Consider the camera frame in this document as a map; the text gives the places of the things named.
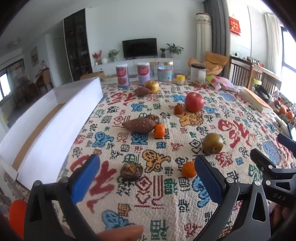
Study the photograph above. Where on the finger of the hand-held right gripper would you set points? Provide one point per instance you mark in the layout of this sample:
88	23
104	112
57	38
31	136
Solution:
261	158
288	142

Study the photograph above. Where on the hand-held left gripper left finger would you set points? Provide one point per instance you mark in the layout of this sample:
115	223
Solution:
85	178

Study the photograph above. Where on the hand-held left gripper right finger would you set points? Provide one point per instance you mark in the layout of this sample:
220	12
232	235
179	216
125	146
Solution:
209	178

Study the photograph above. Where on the green-brown pear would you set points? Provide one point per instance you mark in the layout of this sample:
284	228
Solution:
212	143

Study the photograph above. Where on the dark wrinkled passion fruit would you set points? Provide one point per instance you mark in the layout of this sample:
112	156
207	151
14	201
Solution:
154	118
130	172

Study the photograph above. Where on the white cardboard box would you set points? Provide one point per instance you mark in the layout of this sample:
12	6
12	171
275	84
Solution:
69	109

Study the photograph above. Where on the brown sweet potato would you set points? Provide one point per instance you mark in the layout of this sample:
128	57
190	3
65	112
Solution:
142	91
138	125

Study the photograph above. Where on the dark orange tangerine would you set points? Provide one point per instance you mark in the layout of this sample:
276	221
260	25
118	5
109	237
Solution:
179	109

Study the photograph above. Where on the red apple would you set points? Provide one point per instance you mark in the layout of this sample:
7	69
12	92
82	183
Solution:
194	102

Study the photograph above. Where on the yellow apple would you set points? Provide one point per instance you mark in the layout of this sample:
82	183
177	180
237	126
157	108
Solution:
152	87

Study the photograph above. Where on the person's right hand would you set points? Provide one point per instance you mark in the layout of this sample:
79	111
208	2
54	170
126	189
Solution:
285	214

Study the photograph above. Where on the person's left hand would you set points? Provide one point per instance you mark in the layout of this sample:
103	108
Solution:
122	233

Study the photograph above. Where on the small orange fruit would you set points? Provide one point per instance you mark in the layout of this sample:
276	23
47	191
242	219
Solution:
283	110

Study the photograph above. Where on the small red fruit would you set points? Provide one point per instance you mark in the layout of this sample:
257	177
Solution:
277	103

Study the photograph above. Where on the thick book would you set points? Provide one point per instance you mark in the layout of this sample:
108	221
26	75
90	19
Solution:
255	99

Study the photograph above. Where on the colourful printed woven tablecloth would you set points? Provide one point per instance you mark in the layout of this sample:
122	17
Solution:
161	208

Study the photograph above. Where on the black cloth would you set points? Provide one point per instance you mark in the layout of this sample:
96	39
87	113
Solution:
262	92

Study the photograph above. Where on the wooden slatted bench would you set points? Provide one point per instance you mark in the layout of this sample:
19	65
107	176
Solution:
240	71

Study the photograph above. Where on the pink snack bag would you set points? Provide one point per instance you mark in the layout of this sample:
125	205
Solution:
220	83

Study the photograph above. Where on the pile of walnuts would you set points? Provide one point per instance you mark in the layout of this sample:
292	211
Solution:
196	83

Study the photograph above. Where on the white curtain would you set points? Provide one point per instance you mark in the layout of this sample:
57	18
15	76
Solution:
272	41

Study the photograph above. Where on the small yellow jar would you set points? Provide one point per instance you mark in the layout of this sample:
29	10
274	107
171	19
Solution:
180	80

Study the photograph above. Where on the wooden dining table and chairs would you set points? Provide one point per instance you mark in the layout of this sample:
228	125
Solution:
34	85

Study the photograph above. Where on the clear container with black lid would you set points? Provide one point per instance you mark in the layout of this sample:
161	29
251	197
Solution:
198	73

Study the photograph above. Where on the orange beanbag chair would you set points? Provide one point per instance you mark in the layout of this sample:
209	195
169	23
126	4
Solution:
215	61

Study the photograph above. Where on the pink and white can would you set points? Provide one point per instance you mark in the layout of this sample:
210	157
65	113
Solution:
122	76
143	73

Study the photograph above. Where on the white television cabinet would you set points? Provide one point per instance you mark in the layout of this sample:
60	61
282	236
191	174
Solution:
108	67

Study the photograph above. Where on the glass jar with gold lid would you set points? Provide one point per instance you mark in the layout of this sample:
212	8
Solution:
165	72

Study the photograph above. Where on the white round vase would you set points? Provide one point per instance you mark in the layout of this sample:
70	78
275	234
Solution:
104	60

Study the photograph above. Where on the red flowers in vase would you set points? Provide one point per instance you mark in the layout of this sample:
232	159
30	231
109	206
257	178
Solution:
97	56

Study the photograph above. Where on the wooden bench with metal legs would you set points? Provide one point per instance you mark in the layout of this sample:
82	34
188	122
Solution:
153	66

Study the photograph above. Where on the grey curtain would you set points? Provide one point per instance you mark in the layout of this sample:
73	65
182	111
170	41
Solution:
218	34

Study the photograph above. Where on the dark glass cabinet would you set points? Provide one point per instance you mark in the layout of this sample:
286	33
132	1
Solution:
77	46

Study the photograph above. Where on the white standing air conditioner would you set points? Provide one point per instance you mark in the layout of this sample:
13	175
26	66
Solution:
203	39

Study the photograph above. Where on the large green potted plant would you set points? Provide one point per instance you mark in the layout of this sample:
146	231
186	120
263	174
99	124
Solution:
174	49

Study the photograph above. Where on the small potted plant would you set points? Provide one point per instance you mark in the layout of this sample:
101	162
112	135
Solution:
162	52

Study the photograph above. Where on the black flat television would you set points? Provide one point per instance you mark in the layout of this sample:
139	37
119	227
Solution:
139	48

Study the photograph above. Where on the round ceiling lamp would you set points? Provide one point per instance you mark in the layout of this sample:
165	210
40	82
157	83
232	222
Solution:
13	43

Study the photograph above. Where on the red wall hanging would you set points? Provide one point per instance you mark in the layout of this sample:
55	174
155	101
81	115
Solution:
235	25

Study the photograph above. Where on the framed wall picture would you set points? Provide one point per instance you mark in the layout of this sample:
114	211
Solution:
34	56

